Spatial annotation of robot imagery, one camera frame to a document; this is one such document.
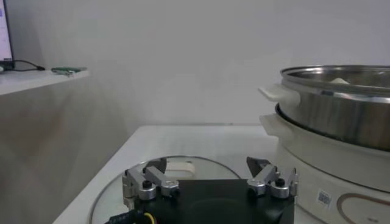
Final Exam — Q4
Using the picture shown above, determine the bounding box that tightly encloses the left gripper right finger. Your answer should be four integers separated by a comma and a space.
246, 156, 300, 202

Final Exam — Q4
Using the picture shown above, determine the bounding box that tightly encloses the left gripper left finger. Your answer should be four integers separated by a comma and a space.
121, 156, 180, 211

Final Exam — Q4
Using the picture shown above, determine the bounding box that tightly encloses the glass lid with cream handle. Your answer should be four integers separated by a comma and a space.
88, 155, 242, 224

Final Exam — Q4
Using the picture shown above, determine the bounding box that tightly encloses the steel steamer pot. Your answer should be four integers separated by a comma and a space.
259, 113, 390, 224

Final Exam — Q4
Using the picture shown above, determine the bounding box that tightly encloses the stainless steel steamer basket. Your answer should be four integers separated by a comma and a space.
258, 65, 390, 152

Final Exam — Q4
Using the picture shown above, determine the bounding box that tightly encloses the green tool with grey card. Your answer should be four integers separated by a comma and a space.
50, 66, 88, 77

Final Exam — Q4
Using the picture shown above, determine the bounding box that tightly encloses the white side table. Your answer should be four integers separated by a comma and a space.
0, 68, 91, 96

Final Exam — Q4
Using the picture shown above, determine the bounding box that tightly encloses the computer monitor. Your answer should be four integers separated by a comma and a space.
0, 0, 16, 71

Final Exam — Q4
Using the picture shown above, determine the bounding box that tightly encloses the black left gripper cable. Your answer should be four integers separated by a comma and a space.
105, 209, 157, 224

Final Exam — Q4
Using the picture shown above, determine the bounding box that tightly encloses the black cable with plug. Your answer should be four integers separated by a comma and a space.
13, 59, 46, 72

